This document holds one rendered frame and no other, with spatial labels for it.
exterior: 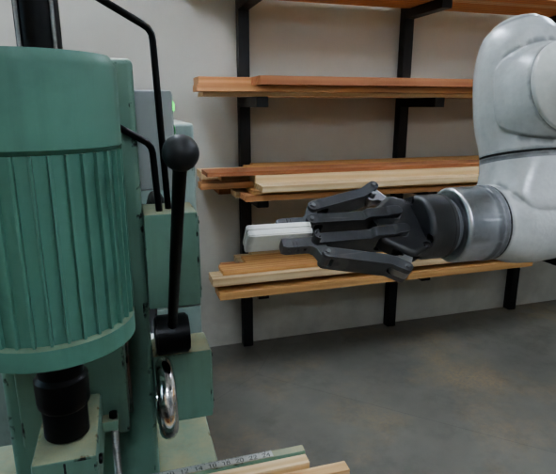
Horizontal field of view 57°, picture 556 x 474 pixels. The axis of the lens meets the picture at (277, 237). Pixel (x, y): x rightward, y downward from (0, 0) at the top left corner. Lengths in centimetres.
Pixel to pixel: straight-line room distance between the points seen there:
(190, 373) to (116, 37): 228
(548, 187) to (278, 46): 250
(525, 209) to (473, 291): 333
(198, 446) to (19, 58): 81
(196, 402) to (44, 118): 53
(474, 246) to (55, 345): 45
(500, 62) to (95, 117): 45
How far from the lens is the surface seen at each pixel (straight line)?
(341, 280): 278
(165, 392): 78
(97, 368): 76
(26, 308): 55
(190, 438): 112
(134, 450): 95
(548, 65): 64
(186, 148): 47
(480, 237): 60
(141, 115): 86
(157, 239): 78
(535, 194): 64
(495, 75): 67
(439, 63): 349
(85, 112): 52
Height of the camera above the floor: 146
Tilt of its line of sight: 14 degrees down
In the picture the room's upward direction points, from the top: straight up
